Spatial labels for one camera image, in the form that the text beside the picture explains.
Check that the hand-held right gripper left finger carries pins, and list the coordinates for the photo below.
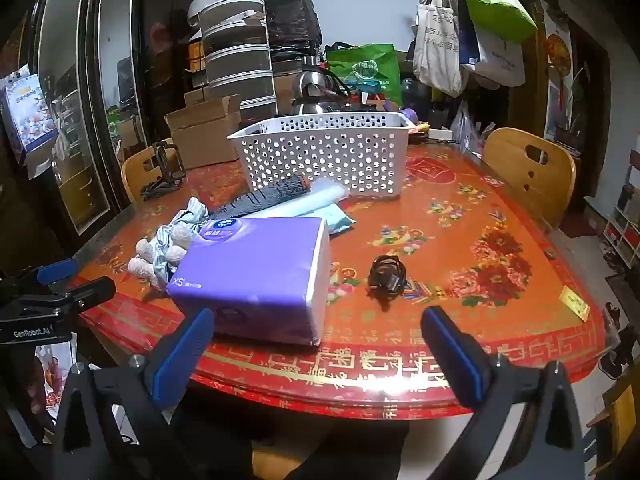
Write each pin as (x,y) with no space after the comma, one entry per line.
(182,355)

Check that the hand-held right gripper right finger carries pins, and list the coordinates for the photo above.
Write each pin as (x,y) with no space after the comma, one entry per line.
(450,357)

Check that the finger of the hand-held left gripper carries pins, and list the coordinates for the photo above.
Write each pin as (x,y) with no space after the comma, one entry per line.
(90,291)
(56,270)

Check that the purple tissue pack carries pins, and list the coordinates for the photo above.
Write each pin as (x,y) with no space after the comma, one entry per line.
(250,270)

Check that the grey striped sock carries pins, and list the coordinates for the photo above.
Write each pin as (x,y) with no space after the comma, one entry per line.
(270,195)

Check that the light blue plastic bag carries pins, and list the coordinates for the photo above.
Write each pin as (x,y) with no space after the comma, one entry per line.
(320,202)

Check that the white perforated plastic basket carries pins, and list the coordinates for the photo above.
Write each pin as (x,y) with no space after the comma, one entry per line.
(325,160)

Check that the plain wooden chair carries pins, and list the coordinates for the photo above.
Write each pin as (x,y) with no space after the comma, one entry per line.
(131,175)

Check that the yellow paper tag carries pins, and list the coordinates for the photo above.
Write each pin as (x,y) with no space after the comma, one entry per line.
(575,303)

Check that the black folding phone stand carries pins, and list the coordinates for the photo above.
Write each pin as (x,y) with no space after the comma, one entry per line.
(162,175)

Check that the red floral tablecloth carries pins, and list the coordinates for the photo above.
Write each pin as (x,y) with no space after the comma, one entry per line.
(450,220)

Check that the blue printed box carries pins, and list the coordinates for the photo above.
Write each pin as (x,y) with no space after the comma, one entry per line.
(27,110)

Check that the open cardboard box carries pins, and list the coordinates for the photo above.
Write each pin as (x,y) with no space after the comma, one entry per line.
(205,135)

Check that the white cube shelf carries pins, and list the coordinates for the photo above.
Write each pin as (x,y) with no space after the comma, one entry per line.
(622,240)

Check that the clear plastic bag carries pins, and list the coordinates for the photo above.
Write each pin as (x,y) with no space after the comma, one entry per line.
(465,127)

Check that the purple plastic bag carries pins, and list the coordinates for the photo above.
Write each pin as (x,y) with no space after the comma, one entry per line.
(410,114)

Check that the black glass door cabinet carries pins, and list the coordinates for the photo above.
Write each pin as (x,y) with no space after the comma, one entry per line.
(150,35)

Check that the grey stacked storage tower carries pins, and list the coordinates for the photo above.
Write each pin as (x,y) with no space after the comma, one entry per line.
(240,65)

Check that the brown cardboard box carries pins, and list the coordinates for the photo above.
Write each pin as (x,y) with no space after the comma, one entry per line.
(286,92)

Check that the steel kettle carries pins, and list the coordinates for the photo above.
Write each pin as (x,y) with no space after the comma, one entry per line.
(312,90)

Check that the white blue tote bag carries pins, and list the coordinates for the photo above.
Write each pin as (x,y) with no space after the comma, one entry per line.
(500,60)

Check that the green shopping bag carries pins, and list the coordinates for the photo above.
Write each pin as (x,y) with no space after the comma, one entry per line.
(365,67)

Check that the black plastic bag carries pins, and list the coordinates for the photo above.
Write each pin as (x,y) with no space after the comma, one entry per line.
(292,17)

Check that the wall poster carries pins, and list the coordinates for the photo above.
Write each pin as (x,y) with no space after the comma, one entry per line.
(557,70)

